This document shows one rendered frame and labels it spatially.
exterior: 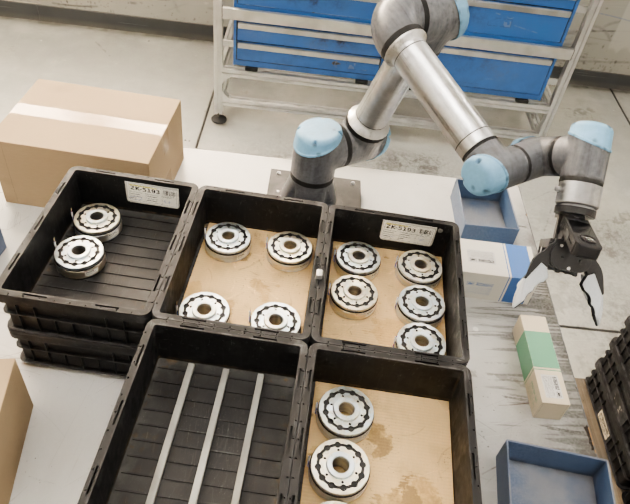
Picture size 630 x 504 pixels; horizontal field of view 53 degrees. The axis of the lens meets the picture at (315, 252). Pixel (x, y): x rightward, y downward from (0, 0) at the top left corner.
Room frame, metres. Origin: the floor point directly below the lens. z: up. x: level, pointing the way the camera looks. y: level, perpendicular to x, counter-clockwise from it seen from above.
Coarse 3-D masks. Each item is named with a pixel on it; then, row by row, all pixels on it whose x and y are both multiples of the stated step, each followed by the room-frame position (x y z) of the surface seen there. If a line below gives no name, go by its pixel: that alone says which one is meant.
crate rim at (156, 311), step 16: (224, 192) 1.10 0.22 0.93; (240, 192) 1.11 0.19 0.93; (192, 208) 1.03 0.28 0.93; (192, 224) 0.98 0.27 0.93; (320, 224) 1.04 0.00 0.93; (320, 240) 0.99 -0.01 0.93; (176, 256) 0.88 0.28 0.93; (320, 256) 0.94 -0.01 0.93; (160, 288) 0.79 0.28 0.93; (160, 304) 0.75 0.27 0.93; (176, 320) 0.72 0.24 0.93; (192, 320) 0.73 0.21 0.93; (208, 320) 0.73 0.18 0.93; (288, 336) 0.72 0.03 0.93; (304, 336) 0.73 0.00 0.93
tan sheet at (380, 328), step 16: (384, 256) 1.07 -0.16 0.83; (336, 272) 1.00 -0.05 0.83; (384, 272) 1.02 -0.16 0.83; (384, 288) 0.97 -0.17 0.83; (400, 288) 0.98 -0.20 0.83; (384, 304) 0.92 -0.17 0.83; (336, 320) 0.86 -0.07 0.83; (352, 320) 0.86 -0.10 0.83; (368, 320) 0.87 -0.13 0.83; (384, 320) 0.88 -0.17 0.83; (336, 336) 0.82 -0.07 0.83; (352, 336) 0.82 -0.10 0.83; (368, 336) 0.83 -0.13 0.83; (384, 336) 0.83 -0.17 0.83
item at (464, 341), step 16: (336, 208) 1.10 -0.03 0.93; (352, 208) 1.11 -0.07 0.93; (432, 224) 1.10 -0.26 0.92; (448, 224) 1.10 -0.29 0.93; (320, 288) 0.85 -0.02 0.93; (320, 304) 0.82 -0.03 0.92; (464, 304) 0.86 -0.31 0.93; (320, 320) 0.77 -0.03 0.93; (464, 320) 0.82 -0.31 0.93; (320, 336) 0.73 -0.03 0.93; (464, 336) 0.78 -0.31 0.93; (384, 352) 0.72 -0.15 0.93; (400, 352) 0.72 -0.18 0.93; (416, 352) 0.73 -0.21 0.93; (464, 352) 0.74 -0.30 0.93
